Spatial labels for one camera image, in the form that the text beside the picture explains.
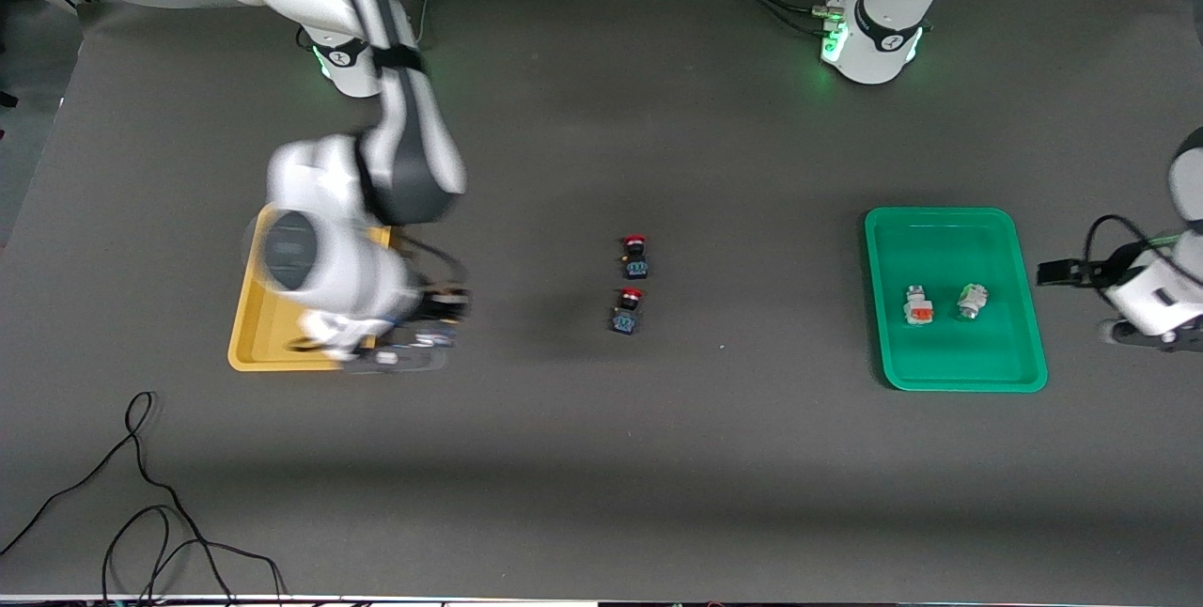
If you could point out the red push button switch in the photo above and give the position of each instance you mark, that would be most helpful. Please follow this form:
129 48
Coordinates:
625 319
636 261

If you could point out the yellow plastic tray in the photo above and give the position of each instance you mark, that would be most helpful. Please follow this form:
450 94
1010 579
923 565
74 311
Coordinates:
254 344

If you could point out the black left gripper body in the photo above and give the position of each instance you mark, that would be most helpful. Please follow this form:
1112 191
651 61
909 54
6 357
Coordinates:
1116 263

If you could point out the green plastic tray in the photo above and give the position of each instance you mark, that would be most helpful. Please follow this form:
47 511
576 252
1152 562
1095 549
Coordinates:
954 241

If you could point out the white button with green block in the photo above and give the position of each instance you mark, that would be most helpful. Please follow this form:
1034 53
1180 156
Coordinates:
970 302

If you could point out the dark grey table mat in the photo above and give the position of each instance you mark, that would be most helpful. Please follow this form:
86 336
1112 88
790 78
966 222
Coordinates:
601 475

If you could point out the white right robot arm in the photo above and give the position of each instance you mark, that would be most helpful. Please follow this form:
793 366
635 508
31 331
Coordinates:
320 259

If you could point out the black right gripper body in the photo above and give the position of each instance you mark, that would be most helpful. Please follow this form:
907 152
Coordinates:
439 305

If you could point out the white button with orange block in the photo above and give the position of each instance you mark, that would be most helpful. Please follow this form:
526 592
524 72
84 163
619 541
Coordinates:
918 310

